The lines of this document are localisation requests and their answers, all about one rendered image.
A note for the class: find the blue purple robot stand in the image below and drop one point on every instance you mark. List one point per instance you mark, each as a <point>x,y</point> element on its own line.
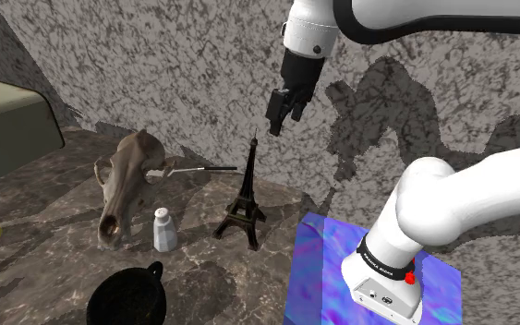
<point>318,270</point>

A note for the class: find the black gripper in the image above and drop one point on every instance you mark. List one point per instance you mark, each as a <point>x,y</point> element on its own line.
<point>302,74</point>

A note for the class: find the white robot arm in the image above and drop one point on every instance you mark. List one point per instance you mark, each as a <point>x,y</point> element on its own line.
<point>466,198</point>

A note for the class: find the white salt shaker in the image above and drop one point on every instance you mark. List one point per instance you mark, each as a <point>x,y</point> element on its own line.
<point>164,232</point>

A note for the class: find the olive green appliance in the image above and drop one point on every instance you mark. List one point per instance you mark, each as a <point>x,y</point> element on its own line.
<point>9,130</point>

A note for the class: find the brown animal skull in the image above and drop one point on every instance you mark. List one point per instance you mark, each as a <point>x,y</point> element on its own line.
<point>126,184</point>

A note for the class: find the dark tower figurine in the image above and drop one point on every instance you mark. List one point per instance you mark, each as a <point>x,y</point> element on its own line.
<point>243,211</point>

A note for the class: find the black round pan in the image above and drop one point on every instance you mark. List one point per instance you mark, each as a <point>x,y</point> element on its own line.
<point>126,299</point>

